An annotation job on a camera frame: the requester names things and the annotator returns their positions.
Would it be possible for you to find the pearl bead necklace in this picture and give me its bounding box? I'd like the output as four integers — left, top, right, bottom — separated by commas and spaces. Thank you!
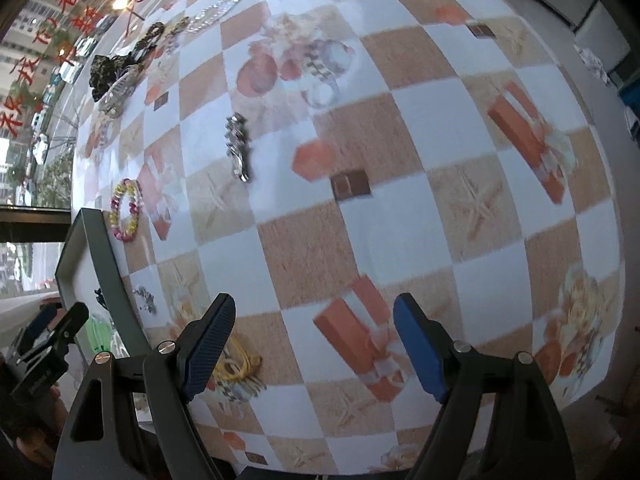
187, 0, 242, 34

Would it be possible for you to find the silver chain bracelet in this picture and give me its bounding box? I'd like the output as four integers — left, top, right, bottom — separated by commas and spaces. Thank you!
224, 113, 251, 182

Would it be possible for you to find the clear hair claw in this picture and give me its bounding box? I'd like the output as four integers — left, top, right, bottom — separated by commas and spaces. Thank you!
97, 67, 139, 119

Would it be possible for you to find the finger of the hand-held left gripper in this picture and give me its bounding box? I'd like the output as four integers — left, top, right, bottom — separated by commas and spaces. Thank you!
15, 305, 59, 347
47, 302, 90, 350

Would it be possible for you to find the pink yellow beaded bracelet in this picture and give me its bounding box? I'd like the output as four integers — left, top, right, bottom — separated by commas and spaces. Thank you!
108, 178, 142, 242

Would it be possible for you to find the black braided hair tie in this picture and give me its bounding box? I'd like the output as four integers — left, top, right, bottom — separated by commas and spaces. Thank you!
134, 22, 166, 62

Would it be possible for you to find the checked printed tablecloth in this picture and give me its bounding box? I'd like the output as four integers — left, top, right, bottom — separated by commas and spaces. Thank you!
70, 0, 627, 477

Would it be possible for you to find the white patterned cloth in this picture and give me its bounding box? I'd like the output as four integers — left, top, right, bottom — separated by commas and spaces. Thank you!
574, 44, 612, 87

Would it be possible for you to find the grey shallow tray box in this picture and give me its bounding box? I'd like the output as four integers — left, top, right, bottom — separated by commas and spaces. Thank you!
55, 208, 152, 361

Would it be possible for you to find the person's left hand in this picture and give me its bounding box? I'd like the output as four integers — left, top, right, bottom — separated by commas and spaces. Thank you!
15, 384, 69, 466

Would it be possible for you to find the blue box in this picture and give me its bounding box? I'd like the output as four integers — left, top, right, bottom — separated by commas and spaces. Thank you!
619, 89, 640, 142

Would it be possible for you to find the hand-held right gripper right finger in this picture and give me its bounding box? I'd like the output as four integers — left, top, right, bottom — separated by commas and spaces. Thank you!
392, 292, 571, 480

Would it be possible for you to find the leopard print scrunchie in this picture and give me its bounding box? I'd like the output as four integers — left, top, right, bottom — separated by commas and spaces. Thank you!
90, 52, 139, 102

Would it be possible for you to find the small yellowish hair tie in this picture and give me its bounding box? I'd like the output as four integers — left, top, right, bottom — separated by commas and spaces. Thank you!
165, 17, 191, 54

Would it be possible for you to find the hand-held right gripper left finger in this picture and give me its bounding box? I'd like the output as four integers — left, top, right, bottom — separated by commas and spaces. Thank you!
52, 292, 237, 480

